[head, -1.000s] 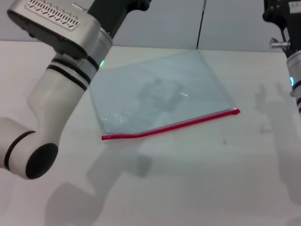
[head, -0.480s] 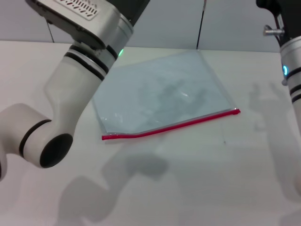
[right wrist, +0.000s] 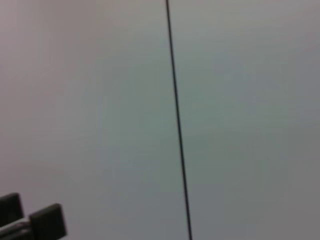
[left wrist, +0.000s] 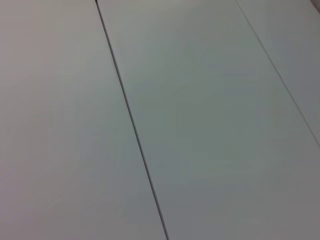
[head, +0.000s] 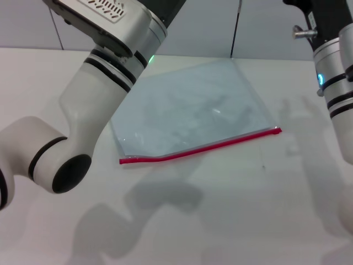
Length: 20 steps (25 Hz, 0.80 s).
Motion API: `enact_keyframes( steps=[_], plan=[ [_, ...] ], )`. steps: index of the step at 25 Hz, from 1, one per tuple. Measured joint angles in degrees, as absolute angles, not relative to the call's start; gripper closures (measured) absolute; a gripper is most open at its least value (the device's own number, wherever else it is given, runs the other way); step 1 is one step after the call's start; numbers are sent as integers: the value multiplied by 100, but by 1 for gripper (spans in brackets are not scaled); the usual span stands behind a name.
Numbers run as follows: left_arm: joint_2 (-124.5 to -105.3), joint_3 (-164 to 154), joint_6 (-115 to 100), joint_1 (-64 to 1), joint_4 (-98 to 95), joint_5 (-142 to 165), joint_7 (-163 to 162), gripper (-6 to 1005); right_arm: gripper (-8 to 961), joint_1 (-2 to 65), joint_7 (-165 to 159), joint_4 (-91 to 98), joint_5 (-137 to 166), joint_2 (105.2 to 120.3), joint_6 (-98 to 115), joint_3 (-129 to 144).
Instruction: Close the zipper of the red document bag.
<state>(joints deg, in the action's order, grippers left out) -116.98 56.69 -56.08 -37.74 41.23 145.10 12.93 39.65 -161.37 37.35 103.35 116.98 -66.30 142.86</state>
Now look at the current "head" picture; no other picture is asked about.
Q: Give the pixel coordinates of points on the clear document bag red zipper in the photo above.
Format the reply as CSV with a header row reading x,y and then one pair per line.
x,y
193,110

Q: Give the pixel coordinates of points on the red zipper slider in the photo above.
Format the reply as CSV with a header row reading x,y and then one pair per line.
x,y
276,131

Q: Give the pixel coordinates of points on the white vented wrist camera box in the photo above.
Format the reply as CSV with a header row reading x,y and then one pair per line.
x,y
104,19

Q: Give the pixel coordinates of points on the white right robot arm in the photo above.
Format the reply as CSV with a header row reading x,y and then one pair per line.
x,y
342,110

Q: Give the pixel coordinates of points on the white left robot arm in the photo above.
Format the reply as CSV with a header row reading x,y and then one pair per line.
x,y
88,96

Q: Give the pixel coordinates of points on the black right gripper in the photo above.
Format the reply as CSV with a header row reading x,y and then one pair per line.
x,y
328,16

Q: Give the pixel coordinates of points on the silver metal knob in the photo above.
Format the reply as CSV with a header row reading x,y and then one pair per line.
x,y
303,33

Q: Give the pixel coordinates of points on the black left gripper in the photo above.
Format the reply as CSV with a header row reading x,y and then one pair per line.
x,y
165,9

